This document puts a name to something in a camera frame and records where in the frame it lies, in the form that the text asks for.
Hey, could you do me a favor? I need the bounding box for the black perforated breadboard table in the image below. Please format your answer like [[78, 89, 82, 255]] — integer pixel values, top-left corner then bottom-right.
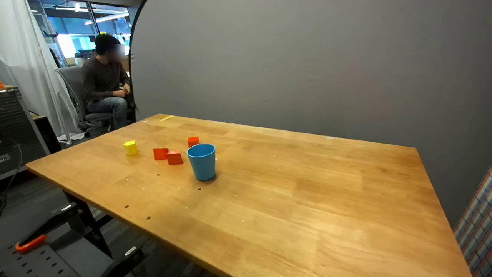
[[0, 240, 78, 277]]

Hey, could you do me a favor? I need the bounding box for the black equipment cabinet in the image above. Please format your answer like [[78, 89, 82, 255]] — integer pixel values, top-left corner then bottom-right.
[[0, 84, 50, 178]]

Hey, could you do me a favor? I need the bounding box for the white sheer curtain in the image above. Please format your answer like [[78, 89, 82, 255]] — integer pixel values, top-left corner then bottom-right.
[[0, 0, 82, 143]]

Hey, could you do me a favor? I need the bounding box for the seated person in dark sweater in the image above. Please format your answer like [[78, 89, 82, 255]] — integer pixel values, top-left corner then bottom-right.
[[81, 32, 132, 129]]

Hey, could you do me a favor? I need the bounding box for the black table leg frame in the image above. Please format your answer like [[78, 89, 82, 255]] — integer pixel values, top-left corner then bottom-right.
[[13, 189, 113, 258]]

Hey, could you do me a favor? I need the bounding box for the light blue plastic cup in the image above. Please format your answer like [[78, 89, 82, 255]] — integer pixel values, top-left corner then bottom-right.
[[185, 141, 218, 183]]

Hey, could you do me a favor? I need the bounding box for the grey fabric backdrop panel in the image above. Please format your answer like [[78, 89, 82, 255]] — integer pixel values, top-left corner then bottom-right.
[[127, 0, 492, 227]]

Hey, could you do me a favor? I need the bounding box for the grey office chair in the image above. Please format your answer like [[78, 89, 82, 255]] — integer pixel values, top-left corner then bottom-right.
[[56, 64, 116, 135]]

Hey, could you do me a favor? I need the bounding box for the yellow block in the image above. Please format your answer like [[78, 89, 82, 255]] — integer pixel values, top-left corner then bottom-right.
[[121, 138, 139, 157]]

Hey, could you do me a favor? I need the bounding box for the orange-handled black clamp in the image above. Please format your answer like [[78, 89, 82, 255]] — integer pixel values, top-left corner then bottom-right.
[[13, 234, 47, 255]]

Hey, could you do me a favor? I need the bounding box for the multicolour checkered backdrop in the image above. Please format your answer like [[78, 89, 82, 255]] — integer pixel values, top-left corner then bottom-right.
[[453, 166, 492, 277]]

